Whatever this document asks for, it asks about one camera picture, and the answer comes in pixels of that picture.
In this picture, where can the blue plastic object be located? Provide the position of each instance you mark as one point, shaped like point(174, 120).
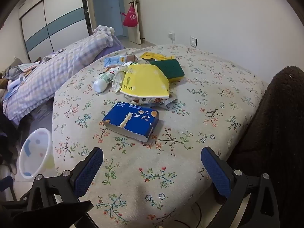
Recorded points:
point(5, 182)

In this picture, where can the yellow paper bag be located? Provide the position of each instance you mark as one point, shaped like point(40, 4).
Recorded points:
point(144, 80)

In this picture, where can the white sliding door wardrobe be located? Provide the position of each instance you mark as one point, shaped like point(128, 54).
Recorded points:
point(59, 16)

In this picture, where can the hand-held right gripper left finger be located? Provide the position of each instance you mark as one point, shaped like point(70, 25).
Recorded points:
point(89, 168)

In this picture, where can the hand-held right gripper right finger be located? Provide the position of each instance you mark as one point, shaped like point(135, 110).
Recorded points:
point(215, 171)

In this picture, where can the yellow plastic bag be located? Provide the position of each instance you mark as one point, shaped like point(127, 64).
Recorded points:
point(152, 56)

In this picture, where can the large white tissue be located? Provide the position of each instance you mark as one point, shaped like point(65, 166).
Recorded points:
point(117, 80)

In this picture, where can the green scouring sponge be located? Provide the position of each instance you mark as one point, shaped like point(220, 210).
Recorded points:
point(171, 68)

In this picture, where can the cream door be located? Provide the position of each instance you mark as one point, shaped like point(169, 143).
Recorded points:
point(139, 16)

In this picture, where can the plaid quilt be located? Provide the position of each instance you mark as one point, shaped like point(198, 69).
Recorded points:
point(59, 68)

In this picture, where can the red hanging bag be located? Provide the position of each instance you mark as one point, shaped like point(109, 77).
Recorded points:
point(130, 17)

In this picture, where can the blue cardboard box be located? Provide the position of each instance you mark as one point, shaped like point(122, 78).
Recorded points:
point(133, 121)

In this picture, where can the white charger plug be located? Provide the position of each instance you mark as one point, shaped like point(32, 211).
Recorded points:
point(171, 36)

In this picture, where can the pile of clothes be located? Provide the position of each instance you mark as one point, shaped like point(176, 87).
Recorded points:
point(19, 71)

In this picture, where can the floral tablecloth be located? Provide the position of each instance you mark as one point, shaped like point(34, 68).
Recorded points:
point(190, 123)

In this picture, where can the white plastic bin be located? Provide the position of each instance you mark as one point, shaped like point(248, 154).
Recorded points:
point(35, 152)

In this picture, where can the light blue milk carton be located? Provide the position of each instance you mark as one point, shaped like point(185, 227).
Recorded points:
point(114, 61)

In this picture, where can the crinkled white snack wrapper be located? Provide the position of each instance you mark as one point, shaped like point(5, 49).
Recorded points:
point(142, 101)

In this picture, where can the grey wall socket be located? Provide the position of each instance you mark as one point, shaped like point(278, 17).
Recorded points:
point(193, 41)

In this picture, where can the brown fuzzy cloth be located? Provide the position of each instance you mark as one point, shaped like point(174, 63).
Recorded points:
point(273, 123)

